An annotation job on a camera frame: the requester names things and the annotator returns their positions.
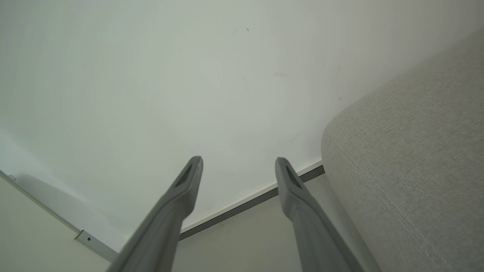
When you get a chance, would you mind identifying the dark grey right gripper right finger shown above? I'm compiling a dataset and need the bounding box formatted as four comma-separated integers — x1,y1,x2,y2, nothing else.
275,157,366,272

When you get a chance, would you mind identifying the light grey fabric sofa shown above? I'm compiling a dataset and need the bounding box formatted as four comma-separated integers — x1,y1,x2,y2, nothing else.
321,28,484,272

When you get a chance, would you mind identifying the grey floor door stop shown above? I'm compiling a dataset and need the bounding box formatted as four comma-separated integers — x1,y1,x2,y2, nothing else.
0,169,120,262

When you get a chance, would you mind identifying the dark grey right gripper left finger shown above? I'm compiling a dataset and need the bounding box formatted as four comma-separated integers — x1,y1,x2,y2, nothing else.
106,156,204,272

